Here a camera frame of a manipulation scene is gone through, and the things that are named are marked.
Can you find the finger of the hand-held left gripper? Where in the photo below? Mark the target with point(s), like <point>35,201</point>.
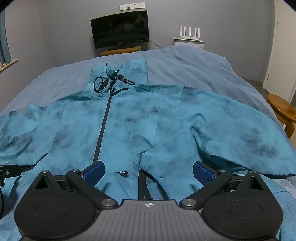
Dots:
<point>10,171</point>

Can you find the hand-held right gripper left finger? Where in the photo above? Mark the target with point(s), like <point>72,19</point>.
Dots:
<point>94,172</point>

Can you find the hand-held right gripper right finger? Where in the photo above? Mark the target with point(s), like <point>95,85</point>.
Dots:
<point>203,172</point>

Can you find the teal printed t-shirt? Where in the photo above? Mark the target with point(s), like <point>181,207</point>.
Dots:
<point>148,125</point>

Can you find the round wooden stool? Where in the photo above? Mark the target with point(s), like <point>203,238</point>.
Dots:
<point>283,109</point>

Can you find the light blue bed blanket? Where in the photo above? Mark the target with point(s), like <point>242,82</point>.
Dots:
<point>196,67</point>

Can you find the wooden window sill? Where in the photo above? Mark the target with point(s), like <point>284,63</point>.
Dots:
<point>8,64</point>

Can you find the wooden television stand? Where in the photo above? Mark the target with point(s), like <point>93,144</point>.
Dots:
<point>121,50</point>

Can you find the teal curtain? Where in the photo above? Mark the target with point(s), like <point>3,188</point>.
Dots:
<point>4,41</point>

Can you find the white box under router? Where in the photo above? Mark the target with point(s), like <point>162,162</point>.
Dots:
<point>187,42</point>

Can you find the white antenna router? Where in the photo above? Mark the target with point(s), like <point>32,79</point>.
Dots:
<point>190,36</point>

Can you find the white door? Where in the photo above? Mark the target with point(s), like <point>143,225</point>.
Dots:
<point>283,58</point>

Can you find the black flat screen television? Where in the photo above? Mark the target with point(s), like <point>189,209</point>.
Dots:
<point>120,29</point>

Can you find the white wall outlet strip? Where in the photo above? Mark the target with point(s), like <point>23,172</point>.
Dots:
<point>132,5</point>

